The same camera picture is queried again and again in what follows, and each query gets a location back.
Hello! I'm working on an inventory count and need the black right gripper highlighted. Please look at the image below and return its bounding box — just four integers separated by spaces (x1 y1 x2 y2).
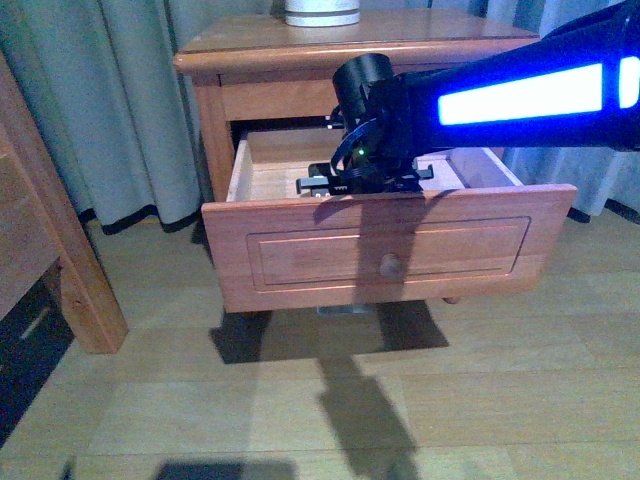
296 149 435 196

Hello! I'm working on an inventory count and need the wooden drawer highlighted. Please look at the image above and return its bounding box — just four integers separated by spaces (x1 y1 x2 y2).
202 129 576 312

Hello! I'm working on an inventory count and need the wooden nightstand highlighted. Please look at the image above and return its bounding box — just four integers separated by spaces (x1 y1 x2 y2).
173 6 542 321

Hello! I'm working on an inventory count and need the white cylindrical air purifier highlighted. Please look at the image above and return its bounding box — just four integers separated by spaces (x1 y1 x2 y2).
285 0 360 27

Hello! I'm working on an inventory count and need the grey curtain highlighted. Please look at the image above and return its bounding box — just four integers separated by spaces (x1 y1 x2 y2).
1 0 639 234

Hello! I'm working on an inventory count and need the wooden bed frame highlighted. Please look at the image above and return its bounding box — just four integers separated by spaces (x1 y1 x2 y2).
1 59 128 354

